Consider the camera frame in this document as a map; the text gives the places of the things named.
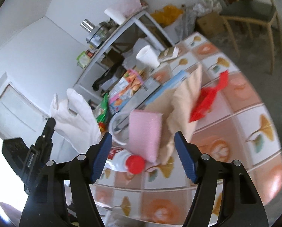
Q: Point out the steel pot with lid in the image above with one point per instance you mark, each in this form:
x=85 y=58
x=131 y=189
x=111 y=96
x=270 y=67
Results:
x=97 y=34

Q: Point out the pink orange snack bag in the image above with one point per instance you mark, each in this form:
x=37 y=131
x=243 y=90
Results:
x=123 y=91

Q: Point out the small gold booklet box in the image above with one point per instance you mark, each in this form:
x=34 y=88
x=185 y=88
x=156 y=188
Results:
x=168 y=54

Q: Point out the light blue flat box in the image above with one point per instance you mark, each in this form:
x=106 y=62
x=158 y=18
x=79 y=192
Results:
x=171 y=84

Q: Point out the cardboard box on floor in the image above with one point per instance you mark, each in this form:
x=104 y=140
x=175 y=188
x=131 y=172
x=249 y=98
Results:
x=210 y=25

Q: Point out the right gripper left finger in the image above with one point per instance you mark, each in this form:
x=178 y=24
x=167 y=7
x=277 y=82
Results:
x=62 y=184

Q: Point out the white bag under table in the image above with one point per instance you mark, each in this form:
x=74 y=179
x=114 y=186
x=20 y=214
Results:
x=140 y=43

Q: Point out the beige plastic bag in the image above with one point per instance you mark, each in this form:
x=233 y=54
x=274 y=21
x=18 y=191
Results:
x=176 y=105

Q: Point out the red plastic wrapper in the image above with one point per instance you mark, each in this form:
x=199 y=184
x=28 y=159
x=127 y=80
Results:
x=207 y=97

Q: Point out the green snack bag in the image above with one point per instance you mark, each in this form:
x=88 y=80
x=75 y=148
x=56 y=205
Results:
x=101 y=113

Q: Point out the white paper cup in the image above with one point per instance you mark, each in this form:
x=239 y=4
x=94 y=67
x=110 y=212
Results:
x=148 y=57

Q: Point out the white plastic bag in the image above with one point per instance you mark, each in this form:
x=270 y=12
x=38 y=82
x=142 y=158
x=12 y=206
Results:
x=75 y=121

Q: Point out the pink sponge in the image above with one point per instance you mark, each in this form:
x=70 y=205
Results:
x=145 y=134

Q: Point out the floral patterned tablecloth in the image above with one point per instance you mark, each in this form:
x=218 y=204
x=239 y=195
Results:
x=238 y=126

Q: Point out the wooden chair dark seat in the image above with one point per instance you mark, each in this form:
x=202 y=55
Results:
x=252 y=12

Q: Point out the red capped white bottle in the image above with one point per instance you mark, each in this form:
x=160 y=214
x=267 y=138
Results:
x=121 y=160

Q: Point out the grey white side table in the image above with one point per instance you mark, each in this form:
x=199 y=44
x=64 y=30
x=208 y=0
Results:
x=121 y=40

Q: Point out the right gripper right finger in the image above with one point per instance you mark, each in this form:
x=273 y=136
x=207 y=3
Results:
x=240 y=203

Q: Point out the yellow plastic bag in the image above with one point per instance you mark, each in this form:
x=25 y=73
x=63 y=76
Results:
x=167 y=15

